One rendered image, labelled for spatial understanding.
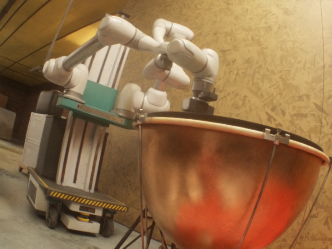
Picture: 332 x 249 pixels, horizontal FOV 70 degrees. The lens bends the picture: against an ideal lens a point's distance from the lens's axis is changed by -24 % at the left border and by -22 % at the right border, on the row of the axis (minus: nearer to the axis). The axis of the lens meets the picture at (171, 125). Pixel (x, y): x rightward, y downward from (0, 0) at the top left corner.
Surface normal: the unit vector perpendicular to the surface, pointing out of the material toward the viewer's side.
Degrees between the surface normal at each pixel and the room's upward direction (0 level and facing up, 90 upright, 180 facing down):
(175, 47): 93
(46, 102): 91
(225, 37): 90
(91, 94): 90
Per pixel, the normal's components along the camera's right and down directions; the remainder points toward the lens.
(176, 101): -0.64, -0.25
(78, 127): 0.62, 0.02
